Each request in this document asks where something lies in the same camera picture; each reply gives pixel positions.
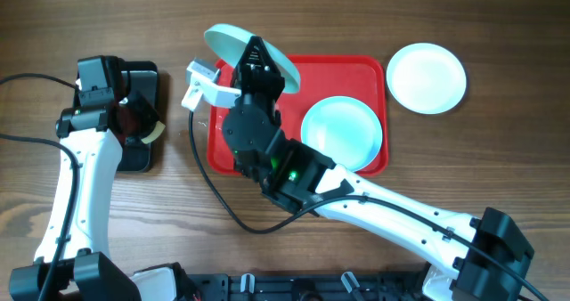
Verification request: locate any green yellow sponge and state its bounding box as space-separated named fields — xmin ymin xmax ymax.
xmin=140 ymin=121 xmax=166 ymax=144

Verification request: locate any light blue plate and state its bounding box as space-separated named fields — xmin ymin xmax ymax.
xmin=300 ymin=96 xmax=384 ymax=172
xmin=204 ymin=23 xmax=301 ymax=94

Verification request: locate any white plate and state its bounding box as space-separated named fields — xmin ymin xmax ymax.
xmin=386 ymin=43 xmax=468 ymax=115

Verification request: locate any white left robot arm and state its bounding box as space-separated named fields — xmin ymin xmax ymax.
xmin=9 ymin=92 xmax=201 ymax=300

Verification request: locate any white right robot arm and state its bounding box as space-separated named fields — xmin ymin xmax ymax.
xmin=218 ymin=34 xmax=534 ymax=300

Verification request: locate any black water tray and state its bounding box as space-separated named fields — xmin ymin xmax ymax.
xmin=118 ymin=61 xmax=159 ymax=173

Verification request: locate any red plastic tray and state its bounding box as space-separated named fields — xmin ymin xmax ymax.
xmin=207 ymin=54 xmax=389 ymax=177

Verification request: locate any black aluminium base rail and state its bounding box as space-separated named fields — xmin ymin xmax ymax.
xmin=189 ymin=271 xmax=426 ymax=301

